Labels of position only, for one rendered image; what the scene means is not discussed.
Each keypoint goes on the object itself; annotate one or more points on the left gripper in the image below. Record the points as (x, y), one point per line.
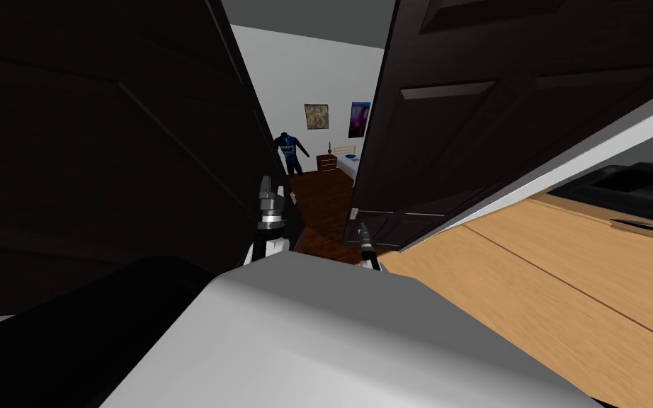
(271, 203)

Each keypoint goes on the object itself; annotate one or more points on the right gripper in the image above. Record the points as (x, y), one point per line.
(364, 232)

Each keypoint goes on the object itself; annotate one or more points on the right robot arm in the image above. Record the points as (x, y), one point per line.
(372, 256)

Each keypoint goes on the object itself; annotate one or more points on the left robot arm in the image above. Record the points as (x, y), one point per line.
(77, 340)

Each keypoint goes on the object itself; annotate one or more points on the dark clothed mannequin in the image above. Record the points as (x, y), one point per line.
(289, 152)

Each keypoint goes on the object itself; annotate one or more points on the brown nightstand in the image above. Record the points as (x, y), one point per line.
(326, 163)

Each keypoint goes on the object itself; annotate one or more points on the white bed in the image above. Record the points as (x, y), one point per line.
(348, 161)

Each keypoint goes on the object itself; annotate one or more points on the brown framed picture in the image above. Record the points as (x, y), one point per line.
(316, 116)

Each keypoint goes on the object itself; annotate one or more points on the blue purple poster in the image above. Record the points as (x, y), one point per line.
(359, 119)

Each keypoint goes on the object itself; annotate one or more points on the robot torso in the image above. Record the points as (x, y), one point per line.
(326, 340)

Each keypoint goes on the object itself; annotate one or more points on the dark panelled door leaf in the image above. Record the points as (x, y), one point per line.
(474, 124)

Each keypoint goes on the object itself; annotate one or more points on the black low furniture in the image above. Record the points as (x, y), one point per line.
(627, 190)

